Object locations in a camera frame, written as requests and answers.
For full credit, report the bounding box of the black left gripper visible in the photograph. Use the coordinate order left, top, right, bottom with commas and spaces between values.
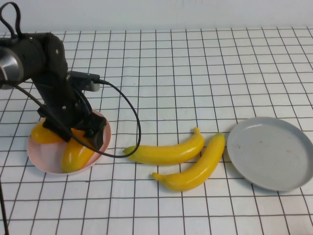
34, 70, 108, 150

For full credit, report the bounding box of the reddish orange mango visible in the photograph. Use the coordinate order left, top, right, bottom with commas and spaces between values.
60, 129, 96, 173

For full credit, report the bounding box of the yellow mango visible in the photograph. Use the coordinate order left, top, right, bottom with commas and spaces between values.
31, 119, 63, 144

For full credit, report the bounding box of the pink round plate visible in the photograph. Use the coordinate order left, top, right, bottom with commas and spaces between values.
26, 110, 112, 175

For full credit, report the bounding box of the grey round plate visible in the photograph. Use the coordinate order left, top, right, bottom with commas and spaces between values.
226, 117, 313, 192

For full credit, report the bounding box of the yellow plastic banana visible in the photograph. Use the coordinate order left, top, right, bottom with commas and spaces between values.
152, 132, 226, 192
123, 127, 205, 166

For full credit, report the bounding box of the white black-grid checked tablecloth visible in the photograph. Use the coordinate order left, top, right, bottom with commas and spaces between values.
0, 28, 313, 235

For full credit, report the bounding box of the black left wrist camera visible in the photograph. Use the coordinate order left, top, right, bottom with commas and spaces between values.
69, 70, 101, 92

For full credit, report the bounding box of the black camera cable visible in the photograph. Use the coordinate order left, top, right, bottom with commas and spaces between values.
0, 1, 142, 235

